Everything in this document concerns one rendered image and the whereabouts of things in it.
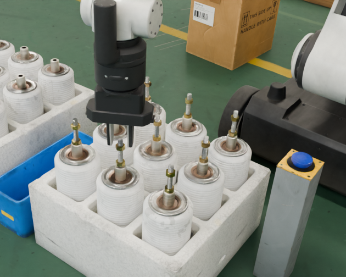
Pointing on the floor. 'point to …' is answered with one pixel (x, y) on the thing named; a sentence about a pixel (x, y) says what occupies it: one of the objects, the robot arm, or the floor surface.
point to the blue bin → (23, 173)
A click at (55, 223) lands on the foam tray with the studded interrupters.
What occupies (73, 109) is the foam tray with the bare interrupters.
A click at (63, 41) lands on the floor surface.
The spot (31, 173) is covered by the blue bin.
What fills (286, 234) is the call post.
